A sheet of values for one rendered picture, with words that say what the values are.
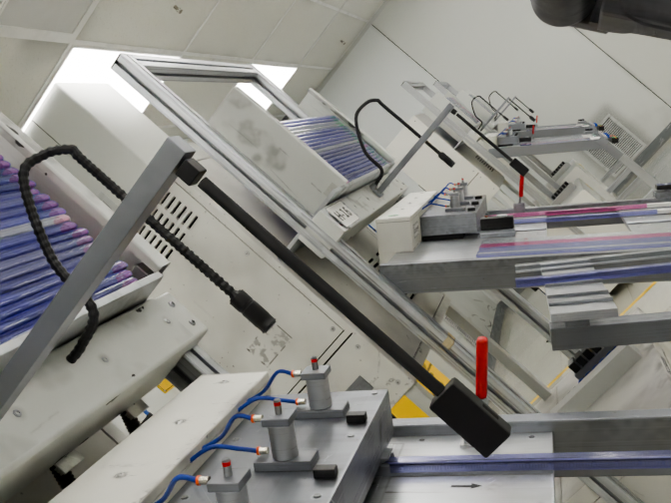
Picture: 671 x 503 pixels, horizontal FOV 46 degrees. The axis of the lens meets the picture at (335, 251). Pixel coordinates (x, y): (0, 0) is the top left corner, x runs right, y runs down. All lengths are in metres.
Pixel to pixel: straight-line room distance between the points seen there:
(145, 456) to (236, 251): 1.03
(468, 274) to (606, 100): 6.69
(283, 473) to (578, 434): 0.32
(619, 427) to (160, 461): 0.44
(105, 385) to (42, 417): 0.09
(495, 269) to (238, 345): 0.58
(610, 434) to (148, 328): 0.48
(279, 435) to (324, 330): 1.02
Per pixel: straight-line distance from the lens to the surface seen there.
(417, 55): 8.28
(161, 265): 0.90
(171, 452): 0.70
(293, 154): 1.73
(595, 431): 0.84
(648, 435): 0.85
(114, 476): 0.68
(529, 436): 0.83
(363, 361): 1.67
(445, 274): 1.59
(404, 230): 1.78
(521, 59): 8.19
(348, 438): 0.71
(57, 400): 0.72
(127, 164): 3.94
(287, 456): 0.67
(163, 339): 0.87
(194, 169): 0.48
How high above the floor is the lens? 1.20
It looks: 4 degrees up
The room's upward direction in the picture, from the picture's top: 49 degrees counter-clockwise
